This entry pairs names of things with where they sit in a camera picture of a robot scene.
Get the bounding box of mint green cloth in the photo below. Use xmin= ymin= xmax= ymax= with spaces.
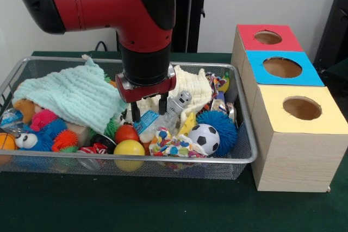
xmin=12 ymin=54 xmax=128 ymax=134

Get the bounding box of grey robot toy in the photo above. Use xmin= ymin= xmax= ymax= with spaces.
xmin=166 ymin=90 xmax=192 ymax=118

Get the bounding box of wooden box with three holes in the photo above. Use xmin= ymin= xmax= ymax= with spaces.
xmin=230 ymin=24 xmax=348 ymax=192

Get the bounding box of yellow ball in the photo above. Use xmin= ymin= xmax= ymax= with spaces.
xmin=113 ymin=139 xmax=146 ymax=172

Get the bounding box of dark green tablecloth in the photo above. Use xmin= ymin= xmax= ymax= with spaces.
xmin=0 ymin=51 xmax=348 ymax=232

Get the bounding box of small soccer ball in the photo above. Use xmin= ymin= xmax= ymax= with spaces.
xmin=188 ymin=123 xmax=220 ymax=155

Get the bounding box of cream cloth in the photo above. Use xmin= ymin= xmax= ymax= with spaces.
xmin=135 ymin=65 xmax=213 ymax=143

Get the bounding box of black chair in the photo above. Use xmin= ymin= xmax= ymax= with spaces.
xmin=312 ymin=0 xmax=348 ymax=67

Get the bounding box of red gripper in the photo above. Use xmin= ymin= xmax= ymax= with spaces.
xmin=115 ymin=65 xmax=177 ymax=123

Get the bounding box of blue spiky ball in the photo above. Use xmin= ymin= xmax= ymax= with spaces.
xmin=196 ymin=111 xmax=238 ymax=156

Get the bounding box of orange ball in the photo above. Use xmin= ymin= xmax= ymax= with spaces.
xmin=114 ymin=124 xmax=140 ymax=145

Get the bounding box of silver mesh bin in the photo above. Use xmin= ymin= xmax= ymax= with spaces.
xmin=0 ymin=55 xmax=258 ymax=181

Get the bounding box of black looped cable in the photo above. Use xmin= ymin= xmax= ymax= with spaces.
xmin=94 ymin=41 xmax=110 ymax=52

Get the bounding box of blue spiky toy with eyes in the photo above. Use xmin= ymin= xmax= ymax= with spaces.
xmin=15 ymin=119 xmax=69 ymax=152

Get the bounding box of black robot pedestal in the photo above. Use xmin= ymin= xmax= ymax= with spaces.
xmin=171 ymin=0 xmax=220 ymax=53

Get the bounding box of small orange basketball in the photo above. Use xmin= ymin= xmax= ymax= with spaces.
xmin=0 ymin=132 xmax=18 ymax=151

